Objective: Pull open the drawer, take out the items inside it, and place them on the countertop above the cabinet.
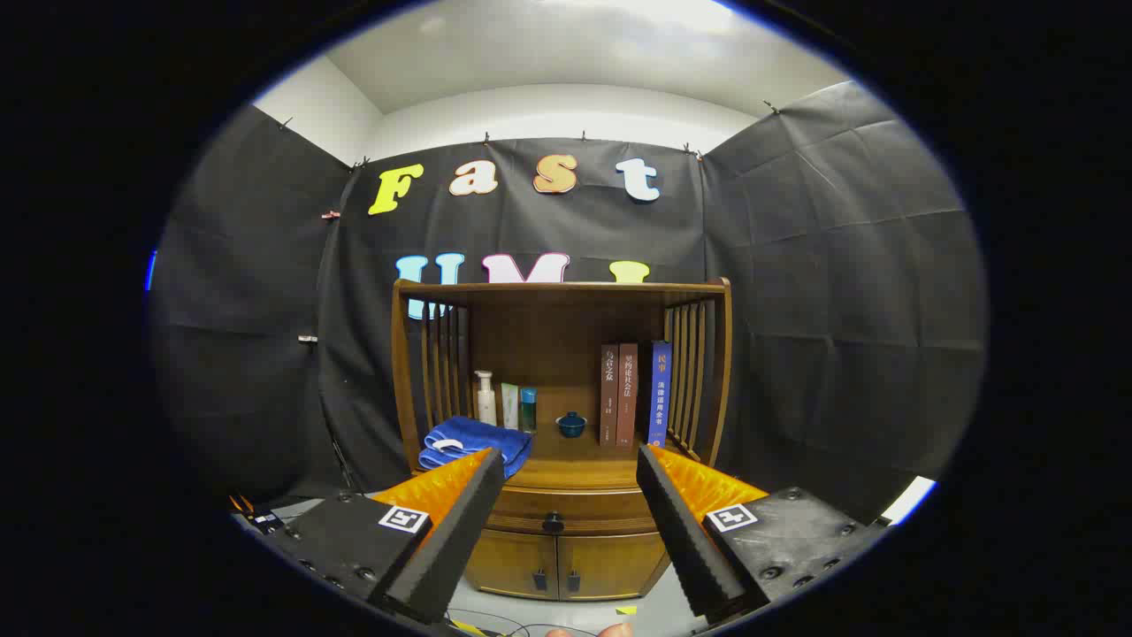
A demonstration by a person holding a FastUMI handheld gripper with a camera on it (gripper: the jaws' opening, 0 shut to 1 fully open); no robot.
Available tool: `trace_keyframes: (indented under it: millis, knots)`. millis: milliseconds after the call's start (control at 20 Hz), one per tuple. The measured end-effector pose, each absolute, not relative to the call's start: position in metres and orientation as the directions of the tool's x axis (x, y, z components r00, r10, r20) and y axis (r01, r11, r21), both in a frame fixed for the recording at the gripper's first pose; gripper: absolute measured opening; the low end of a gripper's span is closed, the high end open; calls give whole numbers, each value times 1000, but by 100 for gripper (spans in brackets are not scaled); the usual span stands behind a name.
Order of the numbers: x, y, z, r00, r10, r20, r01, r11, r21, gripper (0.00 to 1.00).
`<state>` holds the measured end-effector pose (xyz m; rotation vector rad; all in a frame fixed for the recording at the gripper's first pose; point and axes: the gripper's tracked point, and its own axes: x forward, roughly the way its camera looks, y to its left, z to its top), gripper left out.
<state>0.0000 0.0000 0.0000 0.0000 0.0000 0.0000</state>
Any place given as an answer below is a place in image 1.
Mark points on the blue capped bottle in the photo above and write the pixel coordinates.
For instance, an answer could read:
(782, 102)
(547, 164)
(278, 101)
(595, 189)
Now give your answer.
(528, 411)

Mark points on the wooden countertop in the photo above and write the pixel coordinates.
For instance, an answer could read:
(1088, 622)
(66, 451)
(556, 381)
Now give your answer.
(575, 460)

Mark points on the wooden cabinet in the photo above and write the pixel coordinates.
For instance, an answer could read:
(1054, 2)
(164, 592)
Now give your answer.
(548, 336)

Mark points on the dark brown book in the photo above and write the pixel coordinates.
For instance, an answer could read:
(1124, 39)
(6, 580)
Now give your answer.
(609, 398)

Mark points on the reddish brown book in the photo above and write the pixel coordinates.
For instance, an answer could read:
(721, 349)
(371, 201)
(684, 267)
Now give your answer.
(627, 398)

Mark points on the wooden drawer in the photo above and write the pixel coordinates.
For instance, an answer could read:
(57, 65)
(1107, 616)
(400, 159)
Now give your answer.
(588, 506)

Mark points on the blue book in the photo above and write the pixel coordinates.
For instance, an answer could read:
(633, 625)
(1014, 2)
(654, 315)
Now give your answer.
(660, 398)

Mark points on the white green tube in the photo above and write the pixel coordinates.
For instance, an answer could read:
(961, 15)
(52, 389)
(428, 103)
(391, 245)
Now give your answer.
(510, 407)

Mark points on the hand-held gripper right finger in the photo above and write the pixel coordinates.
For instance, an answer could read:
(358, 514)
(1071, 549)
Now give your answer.
(685, 540)

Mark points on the dark blue lidded teacup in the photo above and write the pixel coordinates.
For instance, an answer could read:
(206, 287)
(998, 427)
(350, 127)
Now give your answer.
(571, 426)

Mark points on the white pump bottle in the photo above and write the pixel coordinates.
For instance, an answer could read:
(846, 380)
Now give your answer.
(486, 407)

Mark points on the wooden cabinet door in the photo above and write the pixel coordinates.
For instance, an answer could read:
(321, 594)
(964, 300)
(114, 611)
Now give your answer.
(513, 566)
(610, 566)

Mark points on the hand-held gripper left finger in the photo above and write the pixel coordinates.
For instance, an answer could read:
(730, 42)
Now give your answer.
(451, 548)

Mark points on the blue folded towel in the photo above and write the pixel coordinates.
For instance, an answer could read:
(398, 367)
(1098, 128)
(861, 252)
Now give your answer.
(486, 438)

